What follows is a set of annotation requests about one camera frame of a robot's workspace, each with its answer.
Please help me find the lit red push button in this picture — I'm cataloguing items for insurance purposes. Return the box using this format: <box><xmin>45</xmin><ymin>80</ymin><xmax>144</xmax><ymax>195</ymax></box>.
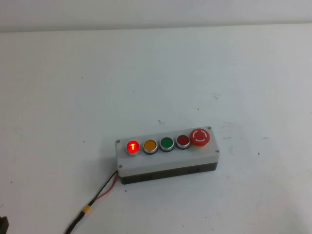
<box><xmin>126</xmin><ymin>139</ymin><xmax>141</xmax><ymax>157</ymax></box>

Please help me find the green push button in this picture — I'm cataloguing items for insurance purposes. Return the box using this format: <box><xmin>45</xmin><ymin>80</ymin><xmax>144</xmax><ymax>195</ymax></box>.
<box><xmin>159</xmin><ymin>136</ymin><xmax>175</xmax><ymax>153</ymax></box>

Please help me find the yellow push button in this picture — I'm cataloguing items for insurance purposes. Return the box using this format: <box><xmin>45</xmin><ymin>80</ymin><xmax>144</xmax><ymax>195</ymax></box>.
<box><xmin>142</xmin><ymin>139</ymin><xmax>158</xmax><ymax>155</ymax></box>

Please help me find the dark red push button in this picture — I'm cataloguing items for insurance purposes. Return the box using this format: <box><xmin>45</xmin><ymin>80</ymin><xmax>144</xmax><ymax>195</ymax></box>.
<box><xmin>175</xmin><ymin>135</ymin><xmax>191</xmax><ymax>150</ymax></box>

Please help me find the grey button control box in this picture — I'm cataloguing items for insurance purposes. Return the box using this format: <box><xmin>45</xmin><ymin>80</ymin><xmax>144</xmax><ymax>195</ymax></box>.
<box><xmin>115</xmin><ymin>126</ymin><xmax>220</xmax><ymax>185</ymax></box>

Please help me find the red emergency stop button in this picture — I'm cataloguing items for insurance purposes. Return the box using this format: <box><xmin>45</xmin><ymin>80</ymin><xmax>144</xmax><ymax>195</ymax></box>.
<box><xmin>190</xmin><ymin>128</ymin><xmax>211</xmax><ymax>149</ymax></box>

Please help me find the black wire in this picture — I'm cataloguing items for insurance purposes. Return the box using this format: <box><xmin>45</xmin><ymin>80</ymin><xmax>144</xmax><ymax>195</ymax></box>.
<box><xmin>89</xmin><ymin>170</ymin><xmax>118</xmax><ymax>205</ymax></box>

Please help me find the red wire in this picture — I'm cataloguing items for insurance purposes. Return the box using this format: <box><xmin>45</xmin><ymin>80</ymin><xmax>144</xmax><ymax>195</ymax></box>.
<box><xmin>94</xmin><ymin>173</ymin><xmax>121</xmax><ymax>201</ymax></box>

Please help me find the black sleeved cable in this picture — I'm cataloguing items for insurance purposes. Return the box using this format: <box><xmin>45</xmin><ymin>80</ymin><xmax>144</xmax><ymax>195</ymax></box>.
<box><xmin>63</xmin><ymin>211</ymin><xmax>86</xmax><ymax>234</ymax></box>

